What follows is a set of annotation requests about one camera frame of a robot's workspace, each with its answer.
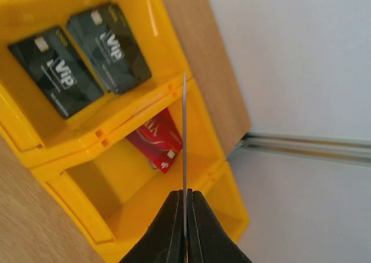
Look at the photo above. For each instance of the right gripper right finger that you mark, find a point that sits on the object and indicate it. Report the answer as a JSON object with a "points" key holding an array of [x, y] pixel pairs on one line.
{"points": [[206, 239]]}

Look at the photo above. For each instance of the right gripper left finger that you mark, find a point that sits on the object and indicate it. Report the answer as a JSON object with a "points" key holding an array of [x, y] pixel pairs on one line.
{"points": [[164, 239]]}

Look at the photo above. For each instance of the red VIP card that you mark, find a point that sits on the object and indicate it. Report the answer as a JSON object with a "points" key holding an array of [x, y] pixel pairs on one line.
{"points": [[184, 156]]}

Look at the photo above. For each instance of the yellow bin with red card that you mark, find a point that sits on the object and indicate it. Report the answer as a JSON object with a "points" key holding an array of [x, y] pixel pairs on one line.
{"points": [[111, 191]]}

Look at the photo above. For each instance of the yellow bin with black card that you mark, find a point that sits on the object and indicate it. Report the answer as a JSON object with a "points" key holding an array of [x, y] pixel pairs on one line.
{"points": [[31, 125]]}

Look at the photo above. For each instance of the black card in bin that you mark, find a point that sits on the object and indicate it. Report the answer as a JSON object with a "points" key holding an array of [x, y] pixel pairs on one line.
{"points": [[104, 36], [58, 70]]}

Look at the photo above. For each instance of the aluminium rail frame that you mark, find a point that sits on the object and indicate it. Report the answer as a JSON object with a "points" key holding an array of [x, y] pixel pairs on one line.
{"points": [[346, 151]]}

